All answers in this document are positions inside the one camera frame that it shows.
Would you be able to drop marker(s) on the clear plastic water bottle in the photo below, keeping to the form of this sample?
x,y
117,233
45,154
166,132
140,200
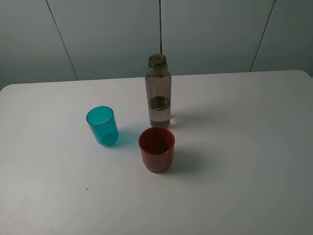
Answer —
x,y
158,83

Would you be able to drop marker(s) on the teal translucent plastic cup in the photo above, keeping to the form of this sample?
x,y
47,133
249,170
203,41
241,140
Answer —
x,y
102,123

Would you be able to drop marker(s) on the red plastic cup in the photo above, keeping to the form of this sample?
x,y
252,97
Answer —
x,y
157,149

